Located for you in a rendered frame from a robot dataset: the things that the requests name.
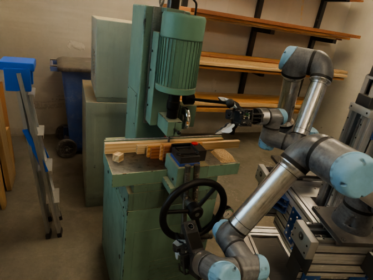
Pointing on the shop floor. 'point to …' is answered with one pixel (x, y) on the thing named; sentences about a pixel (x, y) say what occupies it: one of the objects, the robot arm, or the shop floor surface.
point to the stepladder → (33, 136)
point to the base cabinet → (142, 239)
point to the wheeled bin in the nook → (71, 102)
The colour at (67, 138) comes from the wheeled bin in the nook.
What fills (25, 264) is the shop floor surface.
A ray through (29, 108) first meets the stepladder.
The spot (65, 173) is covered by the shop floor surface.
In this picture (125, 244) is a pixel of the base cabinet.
